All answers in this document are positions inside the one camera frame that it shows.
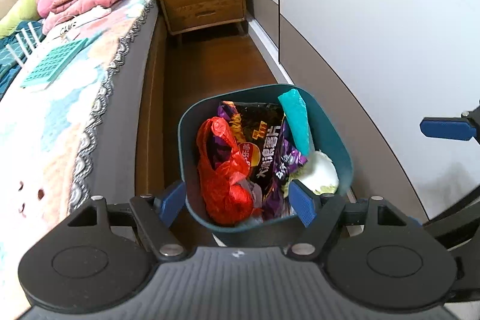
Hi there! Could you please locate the wooden bed with mattress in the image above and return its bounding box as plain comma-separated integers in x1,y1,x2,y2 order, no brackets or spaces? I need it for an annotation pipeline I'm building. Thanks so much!
1,0,166,319

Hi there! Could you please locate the teal plaid quilt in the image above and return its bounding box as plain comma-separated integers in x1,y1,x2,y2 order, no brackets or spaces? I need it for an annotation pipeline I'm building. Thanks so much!
0,19,45,100

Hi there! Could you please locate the white printed t-shirt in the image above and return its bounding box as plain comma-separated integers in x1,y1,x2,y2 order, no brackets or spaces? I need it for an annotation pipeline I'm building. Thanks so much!
49,6,112,40

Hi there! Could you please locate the purple chip bag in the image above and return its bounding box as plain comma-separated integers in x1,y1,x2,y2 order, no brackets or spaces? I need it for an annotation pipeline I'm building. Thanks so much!
217,101,308,220

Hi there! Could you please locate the orange plastic bag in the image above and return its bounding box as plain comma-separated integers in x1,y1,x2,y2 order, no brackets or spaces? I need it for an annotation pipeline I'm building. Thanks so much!
196,117,254,226

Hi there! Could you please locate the teal white wet wipes pack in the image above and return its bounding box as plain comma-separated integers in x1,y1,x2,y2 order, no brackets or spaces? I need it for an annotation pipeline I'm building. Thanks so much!
278,88,314,157

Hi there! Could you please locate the green pillow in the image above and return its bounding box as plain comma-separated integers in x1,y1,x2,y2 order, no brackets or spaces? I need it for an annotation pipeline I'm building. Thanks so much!
0,0,42,38

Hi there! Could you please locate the dark teal trash bin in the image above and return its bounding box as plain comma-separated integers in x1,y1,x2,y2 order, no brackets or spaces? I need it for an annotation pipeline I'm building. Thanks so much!
177,84,353,247

